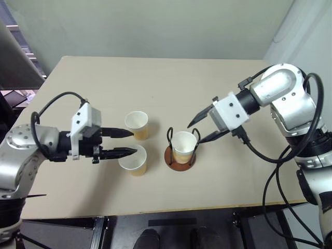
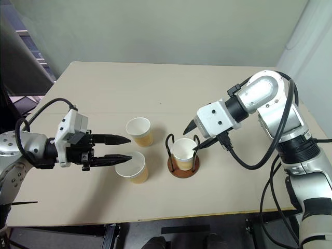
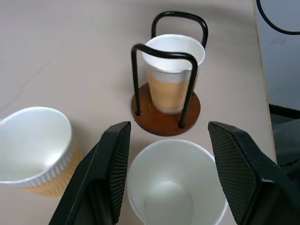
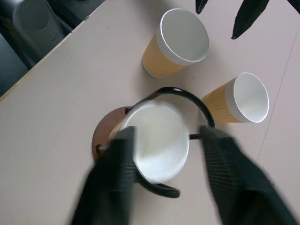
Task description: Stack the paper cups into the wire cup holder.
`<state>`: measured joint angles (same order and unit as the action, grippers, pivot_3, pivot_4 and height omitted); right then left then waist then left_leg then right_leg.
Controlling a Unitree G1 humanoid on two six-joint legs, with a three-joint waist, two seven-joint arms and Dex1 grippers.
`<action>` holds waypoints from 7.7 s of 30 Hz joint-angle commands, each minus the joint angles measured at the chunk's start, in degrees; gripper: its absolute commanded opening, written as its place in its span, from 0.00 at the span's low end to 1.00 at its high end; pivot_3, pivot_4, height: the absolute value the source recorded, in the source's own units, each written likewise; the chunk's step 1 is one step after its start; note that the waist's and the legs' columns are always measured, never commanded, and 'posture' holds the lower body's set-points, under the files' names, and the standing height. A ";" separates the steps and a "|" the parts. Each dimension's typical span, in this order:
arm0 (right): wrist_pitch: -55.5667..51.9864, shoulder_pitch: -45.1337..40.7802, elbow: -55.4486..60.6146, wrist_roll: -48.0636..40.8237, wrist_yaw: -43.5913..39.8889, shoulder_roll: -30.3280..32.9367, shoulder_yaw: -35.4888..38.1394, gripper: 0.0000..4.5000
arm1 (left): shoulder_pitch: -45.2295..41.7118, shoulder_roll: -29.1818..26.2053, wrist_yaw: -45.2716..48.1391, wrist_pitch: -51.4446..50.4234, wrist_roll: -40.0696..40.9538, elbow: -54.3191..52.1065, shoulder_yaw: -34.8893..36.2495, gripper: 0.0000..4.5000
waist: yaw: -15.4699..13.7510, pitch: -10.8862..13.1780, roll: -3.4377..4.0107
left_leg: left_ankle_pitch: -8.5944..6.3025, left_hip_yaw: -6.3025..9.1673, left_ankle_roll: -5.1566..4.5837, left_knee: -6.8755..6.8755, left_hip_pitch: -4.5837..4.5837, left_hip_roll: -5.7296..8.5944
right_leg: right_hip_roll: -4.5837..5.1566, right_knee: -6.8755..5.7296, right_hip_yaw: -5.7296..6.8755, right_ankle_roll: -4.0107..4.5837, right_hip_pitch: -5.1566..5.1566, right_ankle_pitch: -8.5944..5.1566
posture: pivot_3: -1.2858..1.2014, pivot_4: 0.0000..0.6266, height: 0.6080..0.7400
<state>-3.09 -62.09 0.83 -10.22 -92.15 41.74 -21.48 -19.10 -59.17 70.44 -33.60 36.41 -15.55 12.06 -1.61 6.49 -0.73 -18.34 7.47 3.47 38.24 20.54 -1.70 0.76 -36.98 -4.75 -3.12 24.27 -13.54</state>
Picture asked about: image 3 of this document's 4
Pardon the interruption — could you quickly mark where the tan ribbed paper cup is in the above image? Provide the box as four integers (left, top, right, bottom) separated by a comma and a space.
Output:
142, 34, 206, 115
127, 139, 229, 225
0, 106, 83, 199

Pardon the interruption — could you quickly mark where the black cable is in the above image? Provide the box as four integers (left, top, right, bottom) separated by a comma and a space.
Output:
255, 0, 300, 35

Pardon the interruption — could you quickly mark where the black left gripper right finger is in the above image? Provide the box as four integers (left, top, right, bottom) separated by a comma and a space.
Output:
208, 120, 300, 225

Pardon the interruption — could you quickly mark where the black wire cup holder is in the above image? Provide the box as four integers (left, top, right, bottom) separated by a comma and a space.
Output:
130, 10, 209, 137

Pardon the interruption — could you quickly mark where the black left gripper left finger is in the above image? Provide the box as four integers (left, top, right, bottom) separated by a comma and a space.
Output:
48, 121, 132, 225

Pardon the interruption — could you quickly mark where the dark furniture piece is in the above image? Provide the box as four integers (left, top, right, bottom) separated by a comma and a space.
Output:
269, 103, 300, 181

